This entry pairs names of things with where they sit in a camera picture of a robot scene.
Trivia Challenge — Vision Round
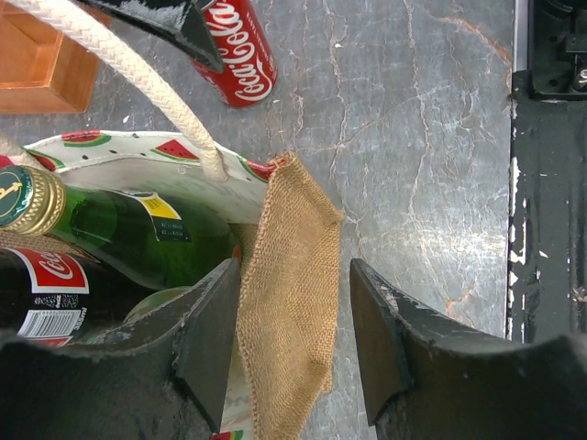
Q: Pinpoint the red cola can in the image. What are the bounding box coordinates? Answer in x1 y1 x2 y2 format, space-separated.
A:
192 0 278 108

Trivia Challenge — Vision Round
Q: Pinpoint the watermelon canvas tote bag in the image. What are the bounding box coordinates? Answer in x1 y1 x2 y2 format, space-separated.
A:
1 1 342 439

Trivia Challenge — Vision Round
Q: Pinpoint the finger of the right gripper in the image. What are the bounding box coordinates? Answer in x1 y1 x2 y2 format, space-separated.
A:
81 0 224 72

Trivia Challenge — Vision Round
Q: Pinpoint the green glass bottle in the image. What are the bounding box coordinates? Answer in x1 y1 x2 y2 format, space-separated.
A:
1 165 240 291

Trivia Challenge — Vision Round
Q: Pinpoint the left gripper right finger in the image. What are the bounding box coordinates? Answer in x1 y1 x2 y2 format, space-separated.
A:
349 258 586 439

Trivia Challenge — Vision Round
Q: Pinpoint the glass cola bottle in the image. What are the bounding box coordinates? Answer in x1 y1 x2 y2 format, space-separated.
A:
1 247 155 347

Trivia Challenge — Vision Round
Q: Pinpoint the wooden compartment tray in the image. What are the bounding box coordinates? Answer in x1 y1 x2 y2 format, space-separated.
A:
1 1 99 115

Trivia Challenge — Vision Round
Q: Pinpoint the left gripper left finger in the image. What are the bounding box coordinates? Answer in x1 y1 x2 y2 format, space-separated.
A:
1 259 240 439

